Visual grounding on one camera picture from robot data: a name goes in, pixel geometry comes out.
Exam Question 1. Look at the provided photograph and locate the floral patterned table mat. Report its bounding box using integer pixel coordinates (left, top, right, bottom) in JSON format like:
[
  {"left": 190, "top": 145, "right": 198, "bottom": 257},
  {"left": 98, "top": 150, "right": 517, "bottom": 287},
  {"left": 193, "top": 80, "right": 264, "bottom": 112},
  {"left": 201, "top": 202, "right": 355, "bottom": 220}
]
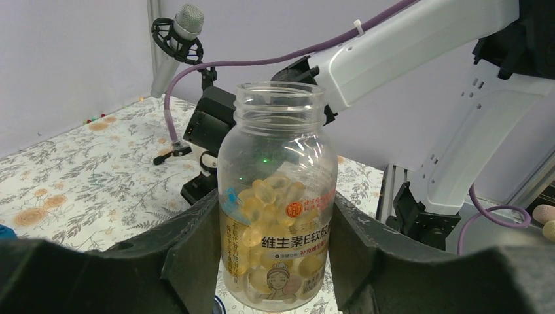
[{"left": 0, "top": 96, "right": 385, "bottom": 314}]

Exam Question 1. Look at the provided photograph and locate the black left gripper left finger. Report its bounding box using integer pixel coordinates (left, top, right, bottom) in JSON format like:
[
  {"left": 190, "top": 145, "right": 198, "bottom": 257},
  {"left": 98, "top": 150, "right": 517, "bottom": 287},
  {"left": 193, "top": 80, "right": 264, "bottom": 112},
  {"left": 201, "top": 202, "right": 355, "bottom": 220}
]
[{"left": 1, "top": 191, "right": 220, "bottom": 313}]

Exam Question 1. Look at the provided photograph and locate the round clear blue pill case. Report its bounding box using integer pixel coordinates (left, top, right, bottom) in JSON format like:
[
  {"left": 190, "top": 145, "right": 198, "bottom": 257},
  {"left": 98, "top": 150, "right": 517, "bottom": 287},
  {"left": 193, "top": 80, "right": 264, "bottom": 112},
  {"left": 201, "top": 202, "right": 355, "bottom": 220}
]
[{"left": 212, "top": 296, "right": 226, "bottom": 314}]

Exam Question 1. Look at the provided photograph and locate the black microphone on tripod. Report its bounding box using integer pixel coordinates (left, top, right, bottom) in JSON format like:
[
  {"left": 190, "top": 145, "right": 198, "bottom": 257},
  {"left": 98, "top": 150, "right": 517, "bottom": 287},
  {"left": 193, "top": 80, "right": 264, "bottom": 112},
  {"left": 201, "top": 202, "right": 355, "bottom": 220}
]
[{"left": 151, "top": 3, "right": 217, "bottom": 165}]

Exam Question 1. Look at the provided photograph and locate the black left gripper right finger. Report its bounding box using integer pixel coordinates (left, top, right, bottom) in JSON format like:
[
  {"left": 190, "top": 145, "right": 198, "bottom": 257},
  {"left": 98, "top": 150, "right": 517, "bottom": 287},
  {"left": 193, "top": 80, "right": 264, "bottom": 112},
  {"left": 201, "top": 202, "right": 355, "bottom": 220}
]
[{"left": 329, "top": 194, "right": 554, "bottom": 313}]

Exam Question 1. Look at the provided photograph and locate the small amber pill bottle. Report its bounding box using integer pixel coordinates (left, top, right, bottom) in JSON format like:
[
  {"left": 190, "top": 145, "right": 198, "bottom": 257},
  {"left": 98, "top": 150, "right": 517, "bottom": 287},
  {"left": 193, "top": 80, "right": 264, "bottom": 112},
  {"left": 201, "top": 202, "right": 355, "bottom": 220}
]
[{"left": 217, "top": 82, "right": 338, "bottom": 312}]

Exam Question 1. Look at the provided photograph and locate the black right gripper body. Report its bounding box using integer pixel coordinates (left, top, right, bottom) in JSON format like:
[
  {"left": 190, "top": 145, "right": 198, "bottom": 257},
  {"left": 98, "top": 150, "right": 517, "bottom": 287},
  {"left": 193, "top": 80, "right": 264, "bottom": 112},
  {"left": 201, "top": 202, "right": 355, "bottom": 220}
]
[{"left": 181, "top": 86, "right": 236, "bottom": 205}]

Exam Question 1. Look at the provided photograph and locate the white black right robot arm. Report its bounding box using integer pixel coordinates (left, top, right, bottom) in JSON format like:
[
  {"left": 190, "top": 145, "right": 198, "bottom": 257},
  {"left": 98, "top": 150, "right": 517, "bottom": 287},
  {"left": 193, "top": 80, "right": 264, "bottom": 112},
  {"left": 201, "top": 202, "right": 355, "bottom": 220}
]
[{"left": 198, "top": 1, "right": 554, "bottom": 203}]

